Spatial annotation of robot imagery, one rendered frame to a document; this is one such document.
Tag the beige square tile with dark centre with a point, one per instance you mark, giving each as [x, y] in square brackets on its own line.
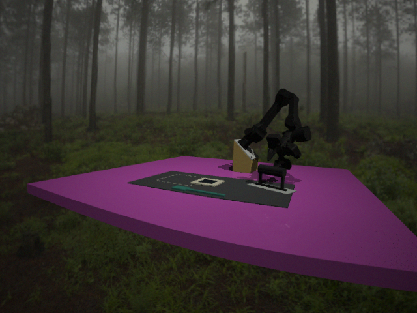
[207, 182]

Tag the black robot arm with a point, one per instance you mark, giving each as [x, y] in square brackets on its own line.
[296, 132]

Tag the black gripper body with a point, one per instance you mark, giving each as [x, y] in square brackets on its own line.
[276, 138]

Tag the dark grey rectangular mat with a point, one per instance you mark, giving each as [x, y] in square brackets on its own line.
[235, 189]

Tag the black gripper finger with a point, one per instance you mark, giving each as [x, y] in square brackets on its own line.
[272, 148]
[280, 164]

